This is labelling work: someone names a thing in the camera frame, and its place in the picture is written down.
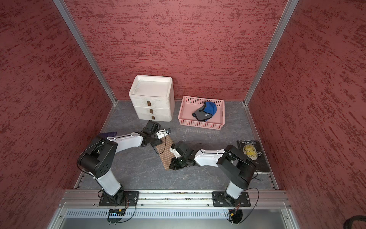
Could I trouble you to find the pink perforated plastic basket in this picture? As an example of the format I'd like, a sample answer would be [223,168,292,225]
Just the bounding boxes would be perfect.
[178,96,225,130]

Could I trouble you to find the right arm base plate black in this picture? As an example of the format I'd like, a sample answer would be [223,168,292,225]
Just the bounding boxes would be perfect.
[212,191,251,208]

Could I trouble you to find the white three-drawer storage unit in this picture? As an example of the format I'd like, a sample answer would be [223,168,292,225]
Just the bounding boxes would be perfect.
[129,75,175,122]

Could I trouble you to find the aluminium front rail frame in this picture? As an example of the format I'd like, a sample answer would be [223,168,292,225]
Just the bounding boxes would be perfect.
[48,188,299,229]

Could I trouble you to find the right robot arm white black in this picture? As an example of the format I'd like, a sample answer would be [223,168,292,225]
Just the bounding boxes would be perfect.
[169,141,256,201]

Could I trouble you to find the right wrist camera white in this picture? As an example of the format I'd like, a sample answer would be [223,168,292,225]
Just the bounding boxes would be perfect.
[170,145,181,158]

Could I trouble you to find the black book gold cover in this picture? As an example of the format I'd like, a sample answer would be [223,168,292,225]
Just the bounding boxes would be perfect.
[237,140,270,173]

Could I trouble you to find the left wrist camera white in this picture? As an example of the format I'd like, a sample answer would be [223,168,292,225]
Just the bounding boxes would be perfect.
[156,128,171,139]

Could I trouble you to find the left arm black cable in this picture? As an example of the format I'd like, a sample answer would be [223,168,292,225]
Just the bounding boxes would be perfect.
[151,133,168,155]

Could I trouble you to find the left corner aluminium post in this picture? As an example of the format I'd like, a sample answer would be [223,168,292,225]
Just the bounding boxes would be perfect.
[53,0,118,106]

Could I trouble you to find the blue grey microfibre cloth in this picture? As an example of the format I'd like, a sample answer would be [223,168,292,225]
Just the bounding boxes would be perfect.
[192,101,217,122]

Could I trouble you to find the right corner aluminium post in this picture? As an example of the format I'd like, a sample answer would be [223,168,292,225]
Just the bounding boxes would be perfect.
[244,0,299,106]

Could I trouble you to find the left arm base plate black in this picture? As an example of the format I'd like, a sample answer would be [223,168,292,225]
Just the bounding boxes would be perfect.
[98,191,140,207]

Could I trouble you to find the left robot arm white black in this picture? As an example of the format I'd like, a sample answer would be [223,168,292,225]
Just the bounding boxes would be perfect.
[77,121,171,202]

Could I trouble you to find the corner aluminium post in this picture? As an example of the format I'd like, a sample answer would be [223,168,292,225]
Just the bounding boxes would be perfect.
[53,0,118,106]
[244,0,299,106]

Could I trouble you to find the beige striped square dishcloth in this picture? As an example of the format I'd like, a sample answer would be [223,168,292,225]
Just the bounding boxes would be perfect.
[155,135,175,170]

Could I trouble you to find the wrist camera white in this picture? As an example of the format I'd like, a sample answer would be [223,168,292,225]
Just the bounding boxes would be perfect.
[170,145,181,158]
[156,128,171,139]

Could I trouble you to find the purple book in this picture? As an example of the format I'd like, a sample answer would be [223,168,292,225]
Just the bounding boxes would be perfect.
[99,132,117,138]

